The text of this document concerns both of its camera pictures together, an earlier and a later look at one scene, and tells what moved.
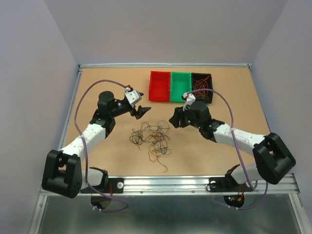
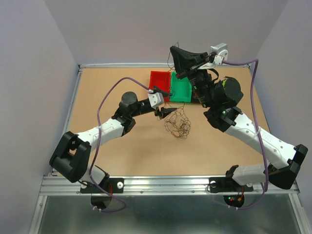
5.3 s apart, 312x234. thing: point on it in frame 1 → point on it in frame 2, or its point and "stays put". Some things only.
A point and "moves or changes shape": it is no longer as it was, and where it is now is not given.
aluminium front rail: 188,185 stays put
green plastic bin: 180,83 stays put
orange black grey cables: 157,135 moves or changes shape
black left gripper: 141,111 → 165,110
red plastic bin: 159,86 stays put
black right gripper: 179,114 → 185,60
